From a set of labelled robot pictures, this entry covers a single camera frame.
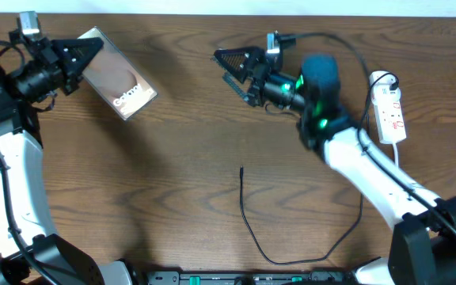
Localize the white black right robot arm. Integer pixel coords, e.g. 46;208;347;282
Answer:
214;47;456;284

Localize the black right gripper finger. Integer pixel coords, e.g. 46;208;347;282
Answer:
214;46;264;83
222;72;251;104

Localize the black USB-C charger cable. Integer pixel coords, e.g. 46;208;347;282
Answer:
238;72;400;266

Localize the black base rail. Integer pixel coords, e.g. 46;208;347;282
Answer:
116;259;355;285

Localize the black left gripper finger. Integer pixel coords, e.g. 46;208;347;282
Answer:
63;75;83;96
51;37;104;78

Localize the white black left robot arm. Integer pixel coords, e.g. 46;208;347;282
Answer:
0;32;105;284

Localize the white power strip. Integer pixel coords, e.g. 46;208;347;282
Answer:
369;70;407;144

